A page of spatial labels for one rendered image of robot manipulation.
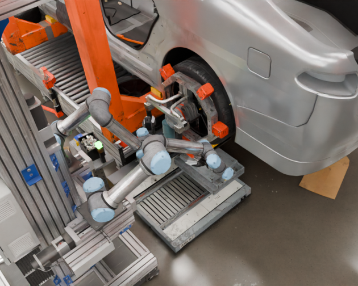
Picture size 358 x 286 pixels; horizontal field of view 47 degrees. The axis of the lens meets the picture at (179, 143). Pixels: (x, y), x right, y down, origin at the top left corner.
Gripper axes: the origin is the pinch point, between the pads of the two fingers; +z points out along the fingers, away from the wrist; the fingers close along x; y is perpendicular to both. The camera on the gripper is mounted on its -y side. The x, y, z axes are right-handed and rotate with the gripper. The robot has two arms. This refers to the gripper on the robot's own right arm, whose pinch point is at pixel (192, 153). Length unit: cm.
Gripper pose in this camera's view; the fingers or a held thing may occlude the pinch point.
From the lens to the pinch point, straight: 265.9
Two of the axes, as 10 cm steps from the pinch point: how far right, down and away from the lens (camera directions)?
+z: -6.3, -3.7, 6.9
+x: -5.9, 8.0, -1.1
